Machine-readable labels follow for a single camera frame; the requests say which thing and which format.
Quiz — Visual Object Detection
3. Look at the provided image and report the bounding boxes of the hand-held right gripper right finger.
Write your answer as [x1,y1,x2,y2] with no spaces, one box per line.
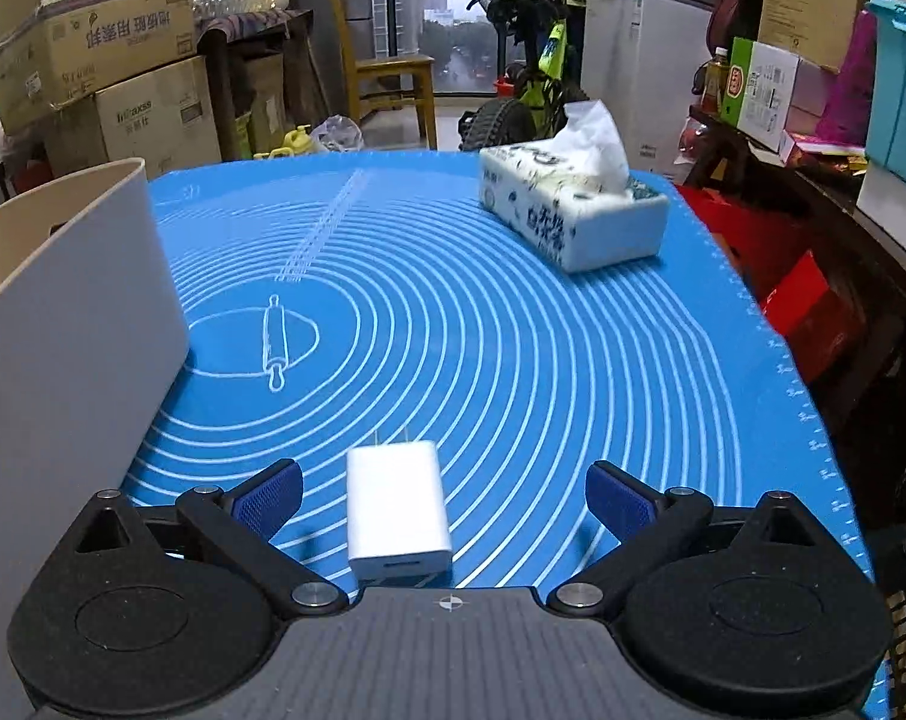
[546,460,823,617]

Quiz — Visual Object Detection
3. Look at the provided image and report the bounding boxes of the dark wooden table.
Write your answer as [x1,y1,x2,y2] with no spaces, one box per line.
[196,7,328,160]

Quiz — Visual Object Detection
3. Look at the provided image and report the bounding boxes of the red gift boxes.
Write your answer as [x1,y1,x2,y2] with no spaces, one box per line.
[678,184,868,385]

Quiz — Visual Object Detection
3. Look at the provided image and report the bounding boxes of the teal storage bin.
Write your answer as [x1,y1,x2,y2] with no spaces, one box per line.
[864,0,906,205]

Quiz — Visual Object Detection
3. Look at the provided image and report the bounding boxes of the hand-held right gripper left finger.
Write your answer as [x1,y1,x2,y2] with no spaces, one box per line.
[74,457,350,617]

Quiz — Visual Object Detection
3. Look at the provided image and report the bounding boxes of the blue silicone baking mat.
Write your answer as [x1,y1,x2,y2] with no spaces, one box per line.
[121,150,887,718]

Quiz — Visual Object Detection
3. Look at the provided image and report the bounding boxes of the printed white tissue box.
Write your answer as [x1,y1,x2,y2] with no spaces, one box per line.
[477,99,671,275]

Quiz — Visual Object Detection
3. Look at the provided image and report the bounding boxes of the clear plastic bag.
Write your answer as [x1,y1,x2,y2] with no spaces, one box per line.
[310,114,366,155]

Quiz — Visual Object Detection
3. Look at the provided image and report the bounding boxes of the large brown cardboard box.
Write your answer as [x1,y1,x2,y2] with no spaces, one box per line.
[43,55,223,179]

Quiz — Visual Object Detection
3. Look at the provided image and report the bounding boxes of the white chest freezer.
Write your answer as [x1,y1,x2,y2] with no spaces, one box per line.
[579,0,725,182]

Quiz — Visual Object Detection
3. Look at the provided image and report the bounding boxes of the green white carton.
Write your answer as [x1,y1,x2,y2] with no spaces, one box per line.
[721,37,800,152]

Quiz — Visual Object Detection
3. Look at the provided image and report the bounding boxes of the tall cardboard box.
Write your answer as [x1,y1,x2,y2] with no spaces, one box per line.
[757,0,905,74]

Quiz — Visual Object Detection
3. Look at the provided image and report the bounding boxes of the drink bottle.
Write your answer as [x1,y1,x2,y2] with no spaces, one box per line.
[699,47,731,118]

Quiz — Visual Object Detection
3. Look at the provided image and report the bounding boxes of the beige plastic bin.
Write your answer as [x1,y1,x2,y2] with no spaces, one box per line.
[0,157,196,720]

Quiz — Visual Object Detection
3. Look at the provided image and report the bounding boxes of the wooden chair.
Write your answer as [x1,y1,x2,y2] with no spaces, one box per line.
[324,0,440,152]

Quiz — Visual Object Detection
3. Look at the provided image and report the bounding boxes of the yellow plastic toy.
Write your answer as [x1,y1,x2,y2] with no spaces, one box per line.
[254,124,320,161]

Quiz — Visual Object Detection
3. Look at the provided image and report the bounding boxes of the pink bag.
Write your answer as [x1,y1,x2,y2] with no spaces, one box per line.
[819,10,879,149]

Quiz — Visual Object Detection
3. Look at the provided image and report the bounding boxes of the green black bicycle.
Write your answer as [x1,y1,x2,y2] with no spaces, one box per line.
[438,0,598,156]

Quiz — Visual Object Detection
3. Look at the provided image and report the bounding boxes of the white charger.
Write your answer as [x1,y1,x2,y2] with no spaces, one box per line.
[346,431,455,588]

